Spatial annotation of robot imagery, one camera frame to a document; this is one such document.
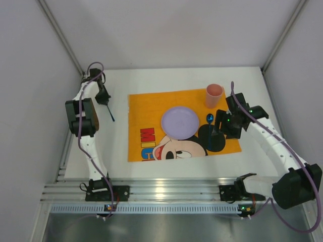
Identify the orange cartoon mouse placemat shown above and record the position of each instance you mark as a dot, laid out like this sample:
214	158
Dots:
148	142

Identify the blue metal fork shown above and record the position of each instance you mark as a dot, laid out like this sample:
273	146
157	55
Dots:
112	117

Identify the aluminium mounting rail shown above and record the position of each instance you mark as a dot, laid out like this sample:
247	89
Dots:
188	179

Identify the aluminium frame post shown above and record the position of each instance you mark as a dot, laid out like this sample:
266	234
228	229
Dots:
60	34
301	5

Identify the pink plastic cup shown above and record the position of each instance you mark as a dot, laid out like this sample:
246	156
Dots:
214	93

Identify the left aluminium frame post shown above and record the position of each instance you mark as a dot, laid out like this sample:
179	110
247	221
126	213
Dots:
60	34

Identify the right aluminium frame post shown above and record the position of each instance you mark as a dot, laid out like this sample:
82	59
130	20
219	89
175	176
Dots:
301	5

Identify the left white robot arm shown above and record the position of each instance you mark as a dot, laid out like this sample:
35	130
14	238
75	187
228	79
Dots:
83	122

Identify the blue metal spoon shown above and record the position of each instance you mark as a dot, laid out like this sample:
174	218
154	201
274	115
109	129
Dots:
209	119

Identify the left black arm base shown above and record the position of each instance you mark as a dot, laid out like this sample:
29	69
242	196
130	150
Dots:
99	191

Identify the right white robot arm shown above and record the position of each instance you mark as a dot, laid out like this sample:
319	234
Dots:
297	181

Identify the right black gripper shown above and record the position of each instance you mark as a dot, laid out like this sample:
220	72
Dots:
222	123

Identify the purple plastic plate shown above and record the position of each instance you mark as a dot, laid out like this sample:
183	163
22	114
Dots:
180	123

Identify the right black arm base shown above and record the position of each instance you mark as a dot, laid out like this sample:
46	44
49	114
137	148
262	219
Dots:
236	191

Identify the perforated cable tray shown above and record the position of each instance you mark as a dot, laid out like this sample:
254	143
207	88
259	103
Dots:
130	208

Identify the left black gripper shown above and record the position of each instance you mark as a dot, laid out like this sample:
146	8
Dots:
103	98

